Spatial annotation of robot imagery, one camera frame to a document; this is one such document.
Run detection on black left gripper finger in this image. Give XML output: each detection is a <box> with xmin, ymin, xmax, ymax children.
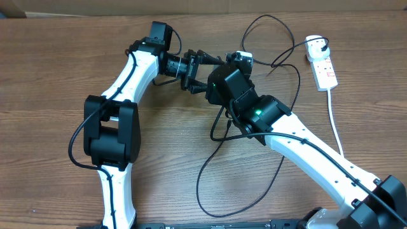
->
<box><xmin>190</xmin><ymin>80</ymin><xmax>208</xmax><ymax>94</ymax></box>
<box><xmin>197</xmin><ymin>50</ymin><xmax>224</xmax><ymax>65</ymax></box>

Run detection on white power extension strip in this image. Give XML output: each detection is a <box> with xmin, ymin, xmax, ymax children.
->
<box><xmin>310</xmin><ymin>57</ymin><xmax>338</xmax><ymax>92</ymax></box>

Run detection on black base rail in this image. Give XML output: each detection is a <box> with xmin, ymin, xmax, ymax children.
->
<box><xmin>130</xmin><ymin>219</ymin><xmax>300</xmax><ymax>229</ymax></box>

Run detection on white extension strip cord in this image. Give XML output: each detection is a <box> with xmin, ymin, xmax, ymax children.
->
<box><xmin>326</xmin><ymin>88</ymin><xmax>345</xmax><ymax>157</ymax></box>

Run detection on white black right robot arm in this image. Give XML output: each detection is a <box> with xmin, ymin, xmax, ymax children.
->
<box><xmin>205</xmin><ymin>51</ymin><xmax>406</xmax><ymax>228</ymax></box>

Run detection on brown cardboard panel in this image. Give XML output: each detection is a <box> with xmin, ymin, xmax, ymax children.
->
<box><xmin>1</xmin><ymin>0</ymin><xmax>406</xmax><ymax>18</ymax></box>

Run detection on white charger plug adapter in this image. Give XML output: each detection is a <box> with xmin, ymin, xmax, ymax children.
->
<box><xmin>305</xmin><ymin>35</ymin><xmax>330</xmax><ymax>62</ymax></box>

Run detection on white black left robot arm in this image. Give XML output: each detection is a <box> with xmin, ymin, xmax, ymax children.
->
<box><xmin>79</xmin><ymin>21</ymin><xmax>223</xmax><ymax>228</ymax></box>

